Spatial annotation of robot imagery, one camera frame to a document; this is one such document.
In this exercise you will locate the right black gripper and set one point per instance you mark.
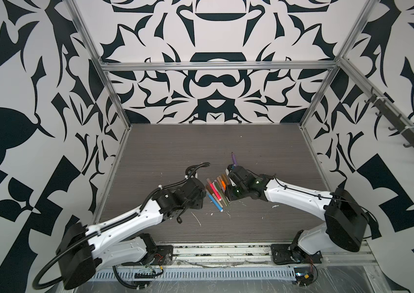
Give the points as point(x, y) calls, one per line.
point(229, 193)

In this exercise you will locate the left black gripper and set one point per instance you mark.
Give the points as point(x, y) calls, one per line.
point(199, 201)

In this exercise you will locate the purple marker pen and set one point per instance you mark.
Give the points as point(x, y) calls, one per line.
point(233, 157)

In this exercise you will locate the blue highlighter pen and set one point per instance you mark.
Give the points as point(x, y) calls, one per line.
point(215, 202)

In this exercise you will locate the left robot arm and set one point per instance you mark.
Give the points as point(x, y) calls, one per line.
point(86, 249)

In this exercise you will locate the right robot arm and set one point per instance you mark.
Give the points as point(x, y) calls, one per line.
point(344, 220)

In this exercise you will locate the green pen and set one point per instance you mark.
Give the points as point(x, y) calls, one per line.
point(217, 185)

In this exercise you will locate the light pink cap pen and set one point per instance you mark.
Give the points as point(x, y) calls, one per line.
point(218, 192)

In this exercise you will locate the pink highlighter pen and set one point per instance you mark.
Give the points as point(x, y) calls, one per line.
point(214, 189)

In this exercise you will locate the green circuit board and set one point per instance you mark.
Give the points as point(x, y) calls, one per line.
point(305, 276)

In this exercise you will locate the aluminium front rail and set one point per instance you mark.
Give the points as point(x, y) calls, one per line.
point(245, 254)

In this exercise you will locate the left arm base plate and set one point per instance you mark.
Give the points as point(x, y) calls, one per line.
point(161, 255)

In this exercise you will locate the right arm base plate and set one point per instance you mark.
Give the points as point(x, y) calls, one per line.
point(283, 254)

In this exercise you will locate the white cable duct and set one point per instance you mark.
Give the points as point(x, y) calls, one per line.
point(172, 274)

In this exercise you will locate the black wall hook rack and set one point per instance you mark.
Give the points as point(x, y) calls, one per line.
point(399, 123)

